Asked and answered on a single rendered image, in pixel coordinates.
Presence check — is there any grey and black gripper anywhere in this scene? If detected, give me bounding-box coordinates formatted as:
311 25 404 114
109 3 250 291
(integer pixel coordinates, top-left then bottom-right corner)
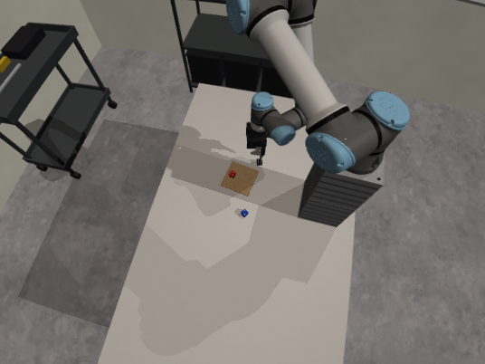
246 122 267 159

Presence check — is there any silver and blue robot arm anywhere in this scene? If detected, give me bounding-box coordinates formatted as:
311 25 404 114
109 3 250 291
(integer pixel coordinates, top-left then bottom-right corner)
226 0 410 175

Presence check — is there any tan flat mat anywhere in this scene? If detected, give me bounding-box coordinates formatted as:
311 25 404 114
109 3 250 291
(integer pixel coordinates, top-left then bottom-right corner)
220 161 259 196

